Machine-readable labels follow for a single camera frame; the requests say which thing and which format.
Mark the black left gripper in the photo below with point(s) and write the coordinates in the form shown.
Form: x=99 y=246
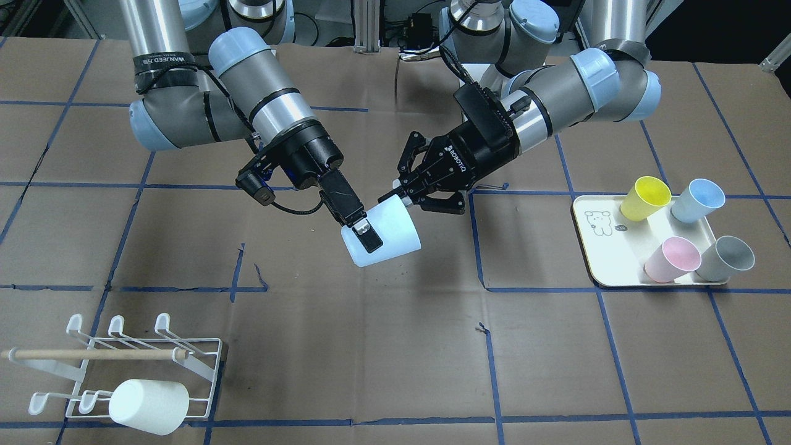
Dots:
x=465 y=150

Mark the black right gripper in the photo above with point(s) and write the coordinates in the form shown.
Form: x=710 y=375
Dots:
x=316 y=152

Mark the light blue ikea cup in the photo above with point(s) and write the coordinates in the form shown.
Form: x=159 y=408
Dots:
x=394 y=226
x=699 y=199

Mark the white ikea cup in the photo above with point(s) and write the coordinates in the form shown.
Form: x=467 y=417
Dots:
x=152 y=406

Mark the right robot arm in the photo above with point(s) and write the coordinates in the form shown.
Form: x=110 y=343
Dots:
x=243 y=93

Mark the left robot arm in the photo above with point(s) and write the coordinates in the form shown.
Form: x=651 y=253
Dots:
x=512 y=100

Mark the yellow ikea cup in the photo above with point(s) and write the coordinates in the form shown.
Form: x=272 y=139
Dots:
x=647 y=196

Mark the pink ikea cup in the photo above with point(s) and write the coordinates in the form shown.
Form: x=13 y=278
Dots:
x=675 y=257

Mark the grey ikea cup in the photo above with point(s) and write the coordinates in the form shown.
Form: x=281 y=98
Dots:
x=726 y=257

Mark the cream plastic tray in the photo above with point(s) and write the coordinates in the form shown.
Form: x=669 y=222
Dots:
x=616 y=248

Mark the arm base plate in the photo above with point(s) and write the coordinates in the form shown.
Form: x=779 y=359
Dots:
x=476 y=71

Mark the aluminium frame post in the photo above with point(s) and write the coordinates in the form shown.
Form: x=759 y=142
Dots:
x=366 y=24

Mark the white wire cup rack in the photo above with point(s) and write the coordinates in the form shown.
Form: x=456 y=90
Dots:
x=100 y=363

